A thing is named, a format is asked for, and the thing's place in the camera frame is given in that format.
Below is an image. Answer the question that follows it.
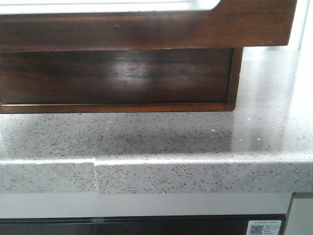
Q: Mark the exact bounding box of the white QR code sticker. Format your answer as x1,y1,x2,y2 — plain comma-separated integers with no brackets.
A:
246,220,282,235

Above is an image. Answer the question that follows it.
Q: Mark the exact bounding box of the black under-counter appliance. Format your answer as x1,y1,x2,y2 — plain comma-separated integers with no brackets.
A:
0,214,286,235

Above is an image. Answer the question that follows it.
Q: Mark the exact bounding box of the dark wooden drawer cabinet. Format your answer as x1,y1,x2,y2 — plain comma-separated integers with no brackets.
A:
0,46,244,114

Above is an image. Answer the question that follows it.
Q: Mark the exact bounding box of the dark wooden drawer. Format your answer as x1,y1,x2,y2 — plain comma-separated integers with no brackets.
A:
0,47,233,105
0,0,297,52

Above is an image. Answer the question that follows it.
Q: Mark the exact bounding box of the white cabinet panel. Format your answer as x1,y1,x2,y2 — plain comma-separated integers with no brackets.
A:
285,192,313,235

